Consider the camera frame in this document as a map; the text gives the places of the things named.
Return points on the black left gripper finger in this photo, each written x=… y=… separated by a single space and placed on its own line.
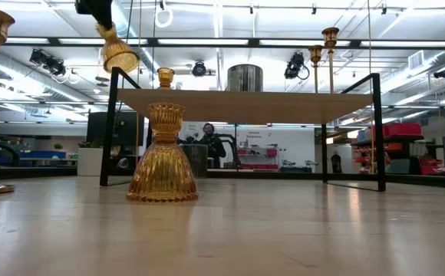
x=103 y=11

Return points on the wooden shelf riser black frame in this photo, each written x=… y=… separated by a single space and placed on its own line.
x=238 y=107

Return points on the black aluminium rig frame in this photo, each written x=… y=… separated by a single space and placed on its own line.
x=253 y=42

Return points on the black monitor screen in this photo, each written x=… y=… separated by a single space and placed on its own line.
x=126 y=128

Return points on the amber ribbed glass candle holder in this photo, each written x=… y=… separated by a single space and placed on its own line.
x=163 y=168
x=165 y=76
x=119 y=55

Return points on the small plant in white pot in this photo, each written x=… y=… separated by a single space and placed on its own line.
x=89 y=163

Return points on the person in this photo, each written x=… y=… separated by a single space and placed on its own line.
x=211 y=143

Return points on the red bin storage rack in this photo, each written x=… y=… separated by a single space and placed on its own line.
x=403 y=129

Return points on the black overhead camera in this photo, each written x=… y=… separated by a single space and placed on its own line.
x=48 y=63
x=199 y=69
x=295 y=65

